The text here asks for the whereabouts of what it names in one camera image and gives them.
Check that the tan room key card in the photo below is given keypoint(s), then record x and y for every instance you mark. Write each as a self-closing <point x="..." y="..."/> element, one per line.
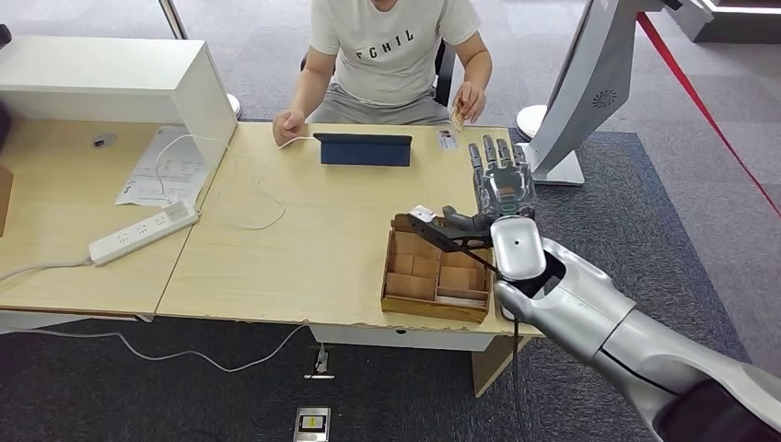
<point x="457" y="119"/>

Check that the open floor outlet box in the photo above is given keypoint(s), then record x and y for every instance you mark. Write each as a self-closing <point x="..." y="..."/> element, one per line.
<point x="321" y="363"/>

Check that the red barrier belt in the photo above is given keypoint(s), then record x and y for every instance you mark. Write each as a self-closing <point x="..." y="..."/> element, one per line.
<point x="701" y="104"/>

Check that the person's left hand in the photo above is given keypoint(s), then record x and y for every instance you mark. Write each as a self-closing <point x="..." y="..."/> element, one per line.
<point x="473" y="100"/>

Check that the dark blue tablet case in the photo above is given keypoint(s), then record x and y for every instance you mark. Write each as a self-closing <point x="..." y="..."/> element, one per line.
<point x="366" y="152"/>

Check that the white power strip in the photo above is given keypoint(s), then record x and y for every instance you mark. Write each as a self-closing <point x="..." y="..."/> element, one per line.
<point x="131" y="235"/>

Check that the wooden compartment box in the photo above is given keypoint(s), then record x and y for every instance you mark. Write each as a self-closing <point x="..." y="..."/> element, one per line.
<point x="406" y="283"/>

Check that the wooden desk leg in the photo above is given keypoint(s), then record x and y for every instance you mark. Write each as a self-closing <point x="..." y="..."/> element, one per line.
<point x="488" y="372"/>

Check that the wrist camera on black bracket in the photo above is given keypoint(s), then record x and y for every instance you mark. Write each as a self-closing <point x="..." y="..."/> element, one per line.
<point x="422" y="213"/>

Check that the black chair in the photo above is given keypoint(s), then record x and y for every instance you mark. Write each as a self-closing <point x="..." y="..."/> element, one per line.
<point x="445" y="73"/>

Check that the person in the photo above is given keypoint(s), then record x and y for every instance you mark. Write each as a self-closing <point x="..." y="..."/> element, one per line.
<point x="390" y="61"/>

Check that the white cabinet box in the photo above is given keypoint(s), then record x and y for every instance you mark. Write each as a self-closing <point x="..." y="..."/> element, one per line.
<point x="91" y="67"/>

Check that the stanchion with white base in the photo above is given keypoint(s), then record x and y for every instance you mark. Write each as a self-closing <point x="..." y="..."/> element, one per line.
<point x="172" y="18"/>

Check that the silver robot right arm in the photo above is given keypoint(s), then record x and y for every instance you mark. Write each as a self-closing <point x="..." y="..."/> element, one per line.
<point x="586" y="311"/>

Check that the person's right forearm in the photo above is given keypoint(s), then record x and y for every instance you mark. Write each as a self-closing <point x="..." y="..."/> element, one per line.
<point x="308" y="85"/>

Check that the person's left forearm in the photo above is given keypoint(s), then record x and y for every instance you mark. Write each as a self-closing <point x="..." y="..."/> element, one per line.
<point x="479" y="70"/>

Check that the silver floor socket plate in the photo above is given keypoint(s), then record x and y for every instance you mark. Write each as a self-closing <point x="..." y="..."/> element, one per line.
<point x="311" y="424"/>

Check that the person's right hand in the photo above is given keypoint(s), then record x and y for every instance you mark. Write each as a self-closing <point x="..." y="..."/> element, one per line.
<point x="288" y="126"/>

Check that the silver kiosk monitor stand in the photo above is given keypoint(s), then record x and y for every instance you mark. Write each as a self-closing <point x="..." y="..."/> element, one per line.
<point x="586" y="79"/>

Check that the white cards in box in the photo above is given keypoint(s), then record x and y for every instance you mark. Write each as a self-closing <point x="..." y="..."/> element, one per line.
<point x="460" y="301"/>

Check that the white desk drawer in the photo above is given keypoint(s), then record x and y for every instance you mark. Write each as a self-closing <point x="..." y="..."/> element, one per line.
<point x="366" y="337"/>

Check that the dark lit platform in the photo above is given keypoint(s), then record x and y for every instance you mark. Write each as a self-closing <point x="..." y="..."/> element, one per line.
<point x="744" y="24"/>

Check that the brown cardboard box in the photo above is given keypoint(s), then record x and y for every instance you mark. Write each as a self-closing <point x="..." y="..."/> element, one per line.
<point x="5" y="201"/>

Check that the white round stanchion base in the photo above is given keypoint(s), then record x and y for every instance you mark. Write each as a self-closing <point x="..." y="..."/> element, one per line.
<point x="528" y="122"/>

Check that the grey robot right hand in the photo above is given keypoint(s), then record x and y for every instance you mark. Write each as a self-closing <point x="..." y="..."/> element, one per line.
<point x="505" y="189"/>

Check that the black object at edge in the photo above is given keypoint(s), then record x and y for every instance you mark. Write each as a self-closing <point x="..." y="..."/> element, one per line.
<point x="3" y="35"/>

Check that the printed paper sheet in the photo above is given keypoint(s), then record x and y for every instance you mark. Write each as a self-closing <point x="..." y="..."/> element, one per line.
<point x="143" y="177"/>

